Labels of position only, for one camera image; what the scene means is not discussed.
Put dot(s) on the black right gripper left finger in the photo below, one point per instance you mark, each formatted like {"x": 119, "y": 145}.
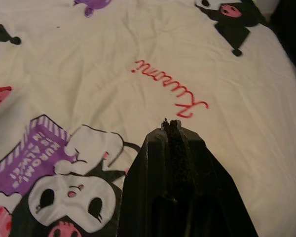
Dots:
{"x": 143, "y": 187}

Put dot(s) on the tall black case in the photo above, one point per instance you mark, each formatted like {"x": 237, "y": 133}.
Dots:
{"x": 293, "y": 29}

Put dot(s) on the cream cartoon print blanket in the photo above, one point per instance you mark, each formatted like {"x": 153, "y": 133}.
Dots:
{"x": 138, "y": 74}

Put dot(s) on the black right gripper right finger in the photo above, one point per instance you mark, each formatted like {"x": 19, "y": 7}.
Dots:
{"x": 212, "y": 192}

